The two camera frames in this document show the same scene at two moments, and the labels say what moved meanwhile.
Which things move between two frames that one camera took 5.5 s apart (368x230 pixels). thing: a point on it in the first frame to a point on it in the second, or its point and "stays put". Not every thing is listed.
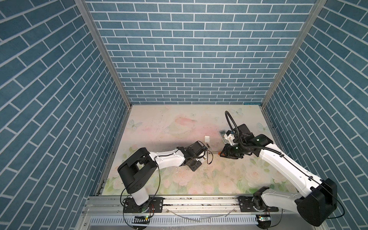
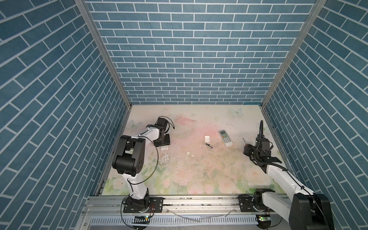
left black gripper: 197,166 to 166,142
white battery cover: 207,138 stays put
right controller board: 264,221 stays put
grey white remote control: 222,132 stays put
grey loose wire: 230,212 stays put
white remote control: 202,159 to 165,147
